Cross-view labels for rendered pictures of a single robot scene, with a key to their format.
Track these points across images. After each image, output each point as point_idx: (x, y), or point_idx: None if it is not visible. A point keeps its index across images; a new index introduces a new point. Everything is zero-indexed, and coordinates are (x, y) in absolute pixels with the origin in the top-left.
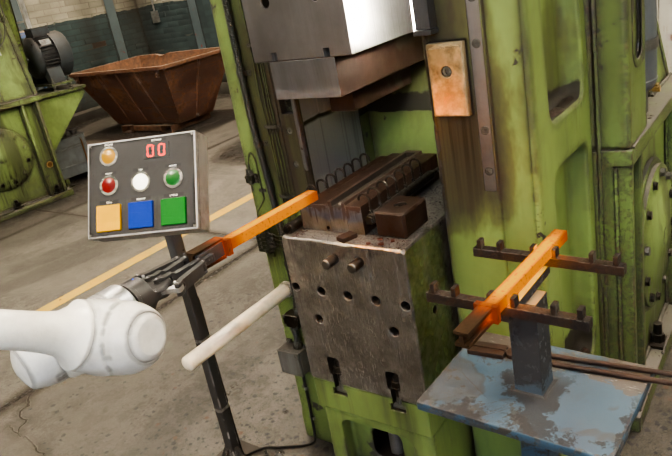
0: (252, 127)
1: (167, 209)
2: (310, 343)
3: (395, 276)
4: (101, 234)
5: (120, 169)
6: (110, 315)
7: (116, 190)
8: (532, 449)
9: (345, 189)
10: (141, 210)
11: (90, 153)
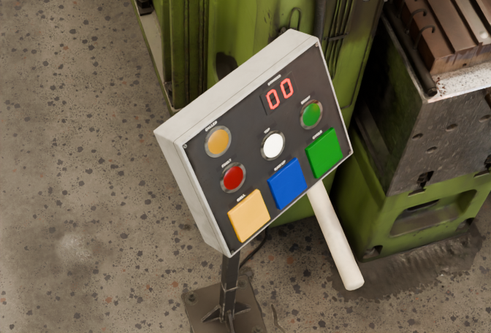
0: None
1: (319, 156)
2: (404, 173)
3: None
4: (245, 240)
5: (240, 147)
6: None
7: (245, 177)
8: None
9: (448, 8)
10: (289, 179)
11: (188, 154)
